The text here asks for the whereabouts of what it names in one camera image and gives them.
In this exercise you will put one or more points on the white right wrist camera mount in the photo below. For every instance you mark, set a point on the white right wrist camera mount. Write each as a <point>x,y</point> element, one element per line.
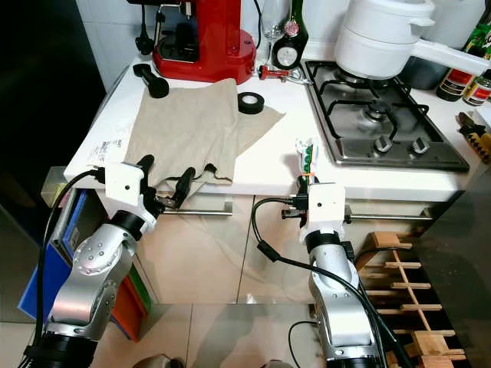
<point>324,207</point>

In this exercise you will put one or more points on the white green tube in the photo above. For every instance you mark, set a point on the white green tube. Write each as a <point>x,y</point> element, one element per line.
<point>308,157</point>

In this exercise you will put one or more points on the clear wine glass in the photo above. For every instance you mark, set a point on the clear wine glass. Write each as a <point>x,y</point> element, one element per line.
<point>271,15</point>

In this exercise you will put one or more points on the green board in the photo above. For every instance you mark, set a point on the green board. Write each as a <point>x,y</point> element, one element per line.
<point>144,280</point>

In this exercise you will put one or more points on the green label bottle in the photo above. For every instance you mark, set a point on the green label bottle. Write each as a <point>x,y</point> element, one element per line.
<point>479,46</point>

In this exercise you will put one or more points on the beige kitchen cabinet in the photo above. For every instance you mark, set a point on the beige kitchen cabinet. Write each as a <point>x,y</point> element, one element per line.
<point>199,261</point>

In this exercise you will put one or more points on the red coffee machine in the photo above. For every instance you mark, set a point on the red coffee machine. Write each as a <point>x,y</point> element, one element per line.
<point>207,54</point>

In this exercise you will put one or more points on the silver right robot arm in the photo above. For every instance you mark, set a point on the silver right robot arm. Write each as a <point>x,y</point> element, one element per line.
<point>349,307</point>

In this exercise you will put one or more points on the wooden wine rack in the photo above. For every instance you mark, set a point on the wooden wine rack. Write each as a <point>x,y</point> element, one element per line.
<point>391,239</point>

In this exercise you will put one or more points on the clear plastic box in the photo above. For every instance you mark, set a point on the clear plastic box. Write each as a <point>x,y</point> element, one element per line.
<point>52,188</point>

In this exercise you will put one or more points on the white cooking pot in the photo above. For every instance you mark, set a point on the white cooking pot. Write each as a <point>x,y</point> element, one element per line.
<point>380,38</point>

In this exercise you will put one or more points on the small dark glass bottle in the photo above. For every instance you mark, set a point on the small dark glass bottle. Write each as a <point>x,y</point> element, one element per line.
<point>477,90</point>

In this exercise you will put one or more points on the steel gas hob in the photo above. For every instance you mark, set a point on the steel gas hob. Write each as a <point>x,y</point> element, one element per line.
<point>360,153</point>

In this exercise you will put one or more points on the blue board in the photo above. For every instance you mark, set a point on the blue board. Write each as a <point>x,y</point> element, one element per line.
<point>34,284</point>

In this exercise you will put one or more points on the grey steel fridge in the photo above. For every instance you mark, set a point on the grey steel fridge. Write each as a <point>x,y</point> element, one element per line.
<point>460,291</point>

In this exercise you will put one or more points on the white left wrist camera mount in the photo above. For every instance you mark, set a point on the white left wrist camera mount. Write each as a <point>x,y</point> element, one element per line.
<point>126,186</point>

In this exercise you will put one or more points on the dark glossy appliance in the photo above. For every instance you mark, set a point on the dark glossy appliance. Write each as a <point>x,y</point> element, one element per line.
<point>38,115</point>

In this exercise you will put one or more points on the black tape roll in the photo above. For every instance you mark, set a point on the black tape roll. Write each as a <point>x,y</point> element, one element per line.
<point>242,103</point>

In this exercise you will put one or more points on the yellow black pliers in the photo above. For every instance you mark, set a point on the yellow black pliers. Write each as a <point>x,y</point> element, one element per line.
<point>474,138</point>

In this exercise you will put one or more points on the orange board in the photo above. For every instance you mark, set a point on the orange board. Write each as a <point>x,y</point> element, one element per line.
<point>126,314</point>

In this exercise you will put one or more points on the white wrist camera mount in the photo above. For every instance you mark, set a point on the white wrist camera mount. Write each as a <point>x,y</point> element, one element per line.
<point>324,207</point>
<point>126,186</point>

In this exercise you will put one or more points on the dark blue pot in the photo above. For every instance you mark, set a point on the dark blue pot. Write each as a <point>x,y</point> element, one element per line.
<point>426,73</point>

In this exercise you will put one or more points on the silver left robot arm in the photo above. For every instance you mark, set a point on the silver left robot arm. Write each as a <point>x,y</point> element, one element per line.
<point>100,268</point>

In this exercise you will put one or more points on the dark sauce bottle red label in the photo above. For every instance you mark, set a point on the dark sauce bottle red label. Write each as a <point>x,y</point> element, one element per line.
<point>451,86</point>

